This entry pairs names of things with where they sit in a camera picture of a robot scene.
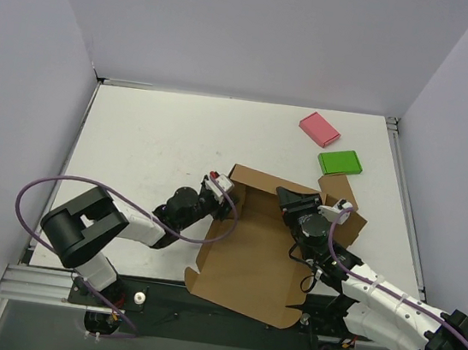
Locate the large brown cardboard box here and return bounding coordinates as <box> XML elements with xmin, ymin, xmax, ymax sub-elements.
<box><xmin>179</xmin><ymin>155</ymin><xmax>375</xmax><ymax>339</ymax></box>

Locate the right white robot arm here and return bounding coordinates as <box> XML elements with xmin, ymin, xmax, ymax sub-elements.
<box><xmin>276</xmin><ymin>187</ymin><xmax>468</xmax><ymax>350</ymax></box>

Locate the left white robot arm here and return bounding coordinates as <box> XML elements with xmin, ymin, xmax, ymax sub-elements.
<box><xmin>41</xmin><ymin>186</ymin><xmax>240</xmax><ymax>306</ymax></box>

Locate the green paper box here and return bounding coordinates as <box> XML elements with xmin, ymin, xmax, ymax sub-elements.
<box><xmin>317</xmin><ymin>150</ymin><xmax>363</xmax><ymax>175</ymax></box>

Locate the pink paper box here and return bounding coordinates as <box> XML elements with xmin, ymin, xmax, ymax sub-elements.
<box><xmin>299</xmin><ymin>111</ymin><xmax>341</xmax><ymax>148</ymax></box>

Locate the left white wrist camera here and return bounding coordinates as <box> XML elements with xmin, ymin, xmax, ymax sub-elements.
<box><xmin>204</xmin><ymin>171</ymin><xmax>234</xmax><ymax>204</ymax></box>

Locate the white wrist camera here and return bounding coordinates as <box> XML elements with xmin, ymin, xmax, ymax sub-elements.
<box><xmin>317</xmin><ymin>199</ymin><xmax>354</xmax><ymax>225</ymax></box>
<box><xmin>204</xmin><ymin>171</ymin><xmax>234</xmax><ymax>204</ymax></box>

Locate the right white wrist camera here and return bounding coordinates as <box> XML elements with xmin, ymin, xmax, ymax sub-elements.
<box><xmin>317</xmin><ymin>199</ymin><xmax>354</xmax><ymax>225</ymax></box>

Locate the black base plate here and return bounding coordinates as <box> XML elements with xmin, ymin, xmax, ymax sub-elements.
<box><xmin>68</xmin><ymin>275</ymin><xmax>358</xmax><ymax>350</ymax></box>

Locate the aluminium frame rail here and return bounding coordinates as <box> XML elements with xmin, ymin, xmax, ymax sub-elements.
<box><xmin>0</xmin><ymin>67</ymin><xmax>468</xmax><ymax>350</ymax></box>

